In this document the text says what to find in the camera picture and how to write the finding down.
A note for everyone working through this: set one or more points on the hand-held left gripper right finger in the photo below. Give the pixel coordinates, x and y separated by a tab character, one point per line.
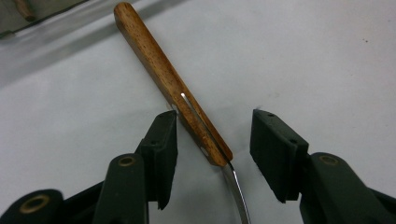
280	155

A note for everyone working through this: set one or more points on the translucent grey plastic bin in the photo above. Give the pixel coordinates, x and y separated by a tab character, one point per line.
53	7

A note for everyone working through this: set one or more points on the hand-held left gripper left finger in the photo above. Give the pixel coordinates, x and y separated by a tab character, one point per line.
124	193

